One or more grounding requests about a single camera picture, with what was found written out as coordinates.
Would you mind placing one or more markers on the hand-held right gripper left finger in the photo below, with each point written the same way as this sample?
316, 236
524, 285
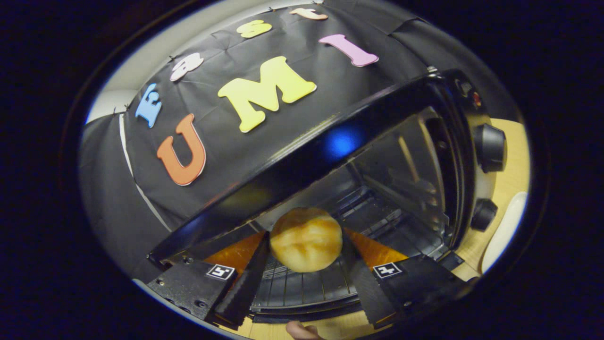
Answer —
240, 288

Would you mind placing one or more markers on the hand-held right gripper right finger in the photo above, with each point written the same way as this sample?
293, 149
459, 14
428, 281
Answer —
370, 293

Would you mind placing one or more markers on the round bread bun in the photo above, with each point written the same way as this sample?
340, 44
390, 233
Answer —
306, 241

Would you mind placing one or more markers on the black electric oven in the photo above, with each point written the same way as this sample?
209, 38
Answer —
330, 151

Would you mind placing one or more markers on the white divided snack dish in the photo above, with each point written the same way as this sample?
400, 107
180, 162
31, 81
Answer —
507, 226

